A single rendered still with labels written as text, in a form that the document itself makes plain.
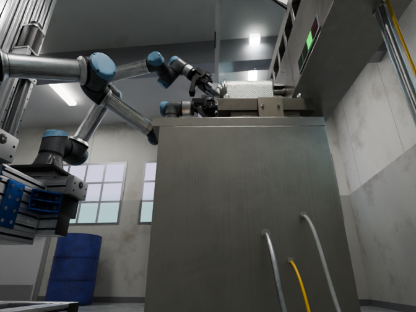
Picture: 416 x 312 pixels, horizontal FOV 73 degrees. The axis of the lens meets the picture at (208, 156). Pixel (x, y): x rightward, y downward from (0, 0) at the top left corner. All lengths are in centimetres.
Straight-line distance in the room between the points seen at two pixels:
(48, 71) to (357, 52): 118
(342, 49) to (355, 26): 11
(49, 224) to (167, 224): 65
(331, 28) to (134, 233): 442
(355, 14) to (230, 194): 73
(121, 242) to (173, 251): 415
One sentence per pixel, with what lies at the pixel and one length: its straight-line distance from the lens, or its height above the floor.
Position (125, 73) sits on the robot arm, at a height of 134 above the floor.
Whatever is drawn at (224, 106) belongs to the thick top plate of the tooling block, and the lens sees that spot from 119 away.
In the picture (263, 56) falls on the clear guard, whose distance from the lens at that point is 207.
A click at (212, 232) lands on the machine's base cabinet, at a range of 94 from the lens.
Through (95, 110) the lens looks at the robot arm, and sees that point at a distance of 177.
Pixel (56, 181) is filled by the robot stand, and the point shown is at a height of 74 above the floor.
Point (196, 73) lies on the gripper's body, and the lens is 165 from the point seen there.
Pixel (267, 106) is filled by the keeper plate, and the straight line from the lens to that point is 118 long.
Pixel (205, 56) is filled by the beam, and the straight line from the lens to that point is 378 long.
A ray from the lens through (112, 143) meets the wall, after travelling 576.
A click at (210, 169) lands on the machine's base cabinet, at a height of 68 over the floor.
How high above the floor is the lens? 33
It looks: 24 degrees up
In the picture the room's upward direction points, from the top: straight up
